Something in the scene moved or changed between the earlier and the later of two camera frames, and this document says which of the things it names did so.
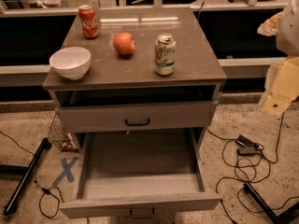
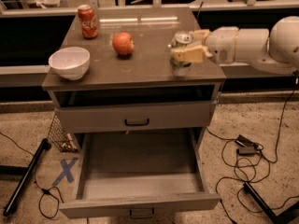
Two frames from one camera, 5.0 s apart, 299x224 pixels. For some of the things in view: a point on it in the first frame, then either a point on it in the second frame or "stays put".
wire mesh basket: (59, 136) stays put
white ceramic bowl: (71, 63) stays put
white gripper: (290, 35) -> (221, 44)
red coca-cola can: (89, 21) stays put
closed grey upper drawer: (131, 118) stays put
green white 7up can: (164, 53) -> (179, 41)
